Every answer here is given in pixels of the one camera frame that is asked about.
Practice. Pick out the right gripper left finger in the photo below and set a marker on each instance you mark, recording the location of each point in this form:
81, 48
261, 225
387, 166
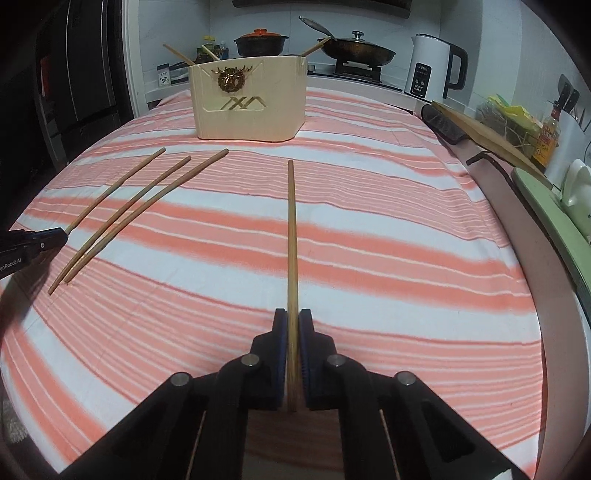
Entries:
193, 427

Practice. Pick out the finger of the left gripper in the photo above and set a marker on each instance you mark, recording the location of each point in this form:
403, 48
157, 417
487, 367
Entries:
43, 240

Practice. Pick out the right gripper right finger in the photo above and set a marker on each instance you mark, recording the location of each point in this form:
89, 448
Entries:
393, 427

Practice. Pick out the striped orange white tablecloth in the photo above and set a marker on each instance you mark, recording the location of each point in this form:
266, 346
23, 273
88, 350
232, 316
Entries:
402, 261

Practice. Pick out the chopstick in holder left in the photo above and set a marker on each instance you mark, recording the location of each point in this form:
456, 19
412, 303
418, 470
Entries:
178, 54

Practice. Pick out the chopstick in holder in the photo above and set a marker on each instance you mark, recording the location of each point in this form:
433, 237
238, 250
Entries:
178, 54
316, 47

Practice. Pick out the green mat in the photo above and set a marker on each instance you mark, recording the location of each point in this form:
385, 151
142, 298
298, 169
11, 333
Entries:
571, 246

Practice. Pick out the seasoning bottle rack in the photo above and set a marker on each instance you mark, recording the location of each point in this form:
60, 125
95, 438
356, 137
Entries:
169, 74

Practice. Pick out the beige utensil holder box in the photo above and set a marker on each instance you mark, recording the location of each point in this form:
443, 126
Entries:
249, 98

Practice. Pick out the white teapot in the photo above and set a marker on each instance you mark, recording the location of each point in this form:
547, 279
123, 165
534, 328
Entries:
576, 195

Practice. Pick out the wooden cutting board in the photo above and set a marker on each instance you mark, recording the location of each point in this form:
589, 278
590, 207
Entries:
492, 141

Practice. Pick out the black pot orange lid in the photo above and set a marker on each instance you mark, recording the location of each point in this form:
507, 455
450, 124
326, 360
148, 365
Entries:
260, 42

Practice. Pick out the gas stove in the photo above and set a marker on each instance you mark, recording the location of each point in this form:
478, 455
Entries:
362, 74

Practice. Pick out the white electric kettle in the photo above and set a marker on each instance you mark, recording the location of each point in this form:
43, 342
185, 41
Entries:
430, 71

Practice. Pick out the chopstick in holder right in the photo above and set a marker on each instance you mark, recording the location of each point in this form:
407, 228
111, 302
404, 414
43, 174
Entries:
316, 47

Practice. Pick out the black wok with lid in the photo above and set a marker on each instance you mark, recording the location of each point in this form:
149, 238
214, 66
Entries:
354, 49

